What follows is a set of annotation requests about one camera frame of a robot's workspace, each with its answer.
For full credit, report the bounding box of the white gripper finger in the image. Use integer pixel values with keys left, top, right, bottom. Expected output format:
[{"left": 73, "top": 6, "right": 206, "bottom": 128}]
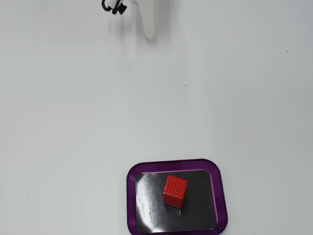
[{"left": 133, "top": 0, "right": 158, "bottom": 40}]

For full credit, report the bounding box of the red textured cube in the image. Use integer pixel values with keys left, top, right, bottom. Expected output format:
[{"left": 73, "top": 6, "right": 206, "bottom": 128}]
[{"left": 163, "top": 174, "right": 189, "bottom": 210}]

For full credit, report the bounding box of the black clip fixture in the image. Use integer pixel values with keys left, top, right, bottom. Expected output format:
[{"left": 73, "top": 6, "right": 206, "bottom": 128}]
[{"left": 101, "top": 0, "right": 128, "bottom": 16}]

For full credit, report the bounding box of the purple metal tray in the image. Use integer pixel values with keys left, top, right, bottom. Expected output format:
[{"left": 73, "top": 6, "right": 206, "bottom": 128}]
[{"left": 126, "top": 158, "right": 229, "bottom": 235}]

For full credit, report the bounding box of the black tray mat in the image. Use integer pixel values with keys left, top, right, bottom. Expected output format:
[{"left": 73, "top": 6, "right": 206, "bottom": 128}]
[{"left": 134, "top": 169, "right": 219, "bottom": 234}]

